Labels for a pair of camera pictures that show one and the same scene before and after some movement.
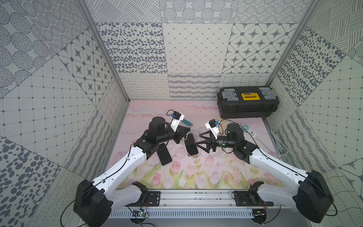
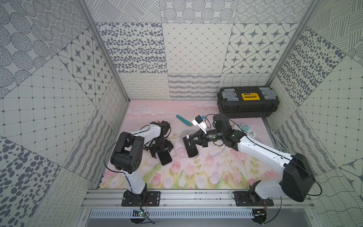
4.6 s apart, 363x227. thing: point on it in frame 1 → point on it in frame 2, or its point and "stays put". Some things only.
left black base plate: (151, 199) stays put
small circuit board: (140, 213) stays put
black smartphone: (191, 145) stays put
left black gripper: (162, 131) → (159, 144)
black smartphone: (163, 154) stays put
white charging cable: (193, 155) → (183, 131)
